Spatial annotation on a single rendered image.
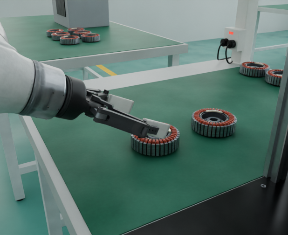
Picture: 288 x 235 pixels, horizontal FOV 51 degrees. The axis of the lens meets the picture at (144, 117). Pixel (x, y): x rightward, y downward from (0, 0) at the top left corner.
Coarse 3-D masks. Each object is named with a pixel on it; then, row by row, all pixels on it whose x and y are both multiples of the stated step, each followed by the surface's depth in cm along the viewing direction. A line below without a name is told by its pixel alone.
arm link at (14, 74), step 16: (0, 48) 43; (0, 64) 41; (16, 64) 43; (32, 64) 46; (0, 80) 41; (16, 80) 43; (32, 80) 45; (0, 96) 42; (16, 96) 44; (0, 112) 45; (16, 112) 47
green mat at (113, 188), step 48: (144, 96) 100; (192, 96) 100; (240, 96) 100; (48, 144) 72; (96, 144) 72; (192, 144) 72; (240, 144) 72; (96, 192) 56; (144, 192) 56; (192, 192) 56
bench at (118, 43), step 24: (24, 24) 246; (48, 24) 246; (120, 24) 248; (24, 48) 165; (48, 48) 165; (72, 48) 165; (96, 48) 165; (120, 48) 165; (144, 48) 166; (168, 48) 171; (0, 120) 144; (24, 168) 160
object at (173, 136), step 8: (176, 128) 72; (136, 136) 68; (168, 136) 68; (176, 136) 68; (136, 144) 67; (144, 144) 65; (152, 144) 65; (160, 144) 65; (168, 144) 66; (176, 144) 68; (144, 152) 66; (152, 152) 66; (160, 152) 66; (168, 152) 67
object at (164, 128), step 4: (148, 120) 57; (152, 120) 58; (152, 124) 58; (156, 124) 58; (160, 124) 59; (164, 124) 59; (168, 124) 60; (160, 128) 59; (164, 128) 60; (168, 128) 60; (160, 132) 60; (164, 132) 60; (152, 136) 59; (156, 136) 59; (160, 136) 60; (164, 136) 61
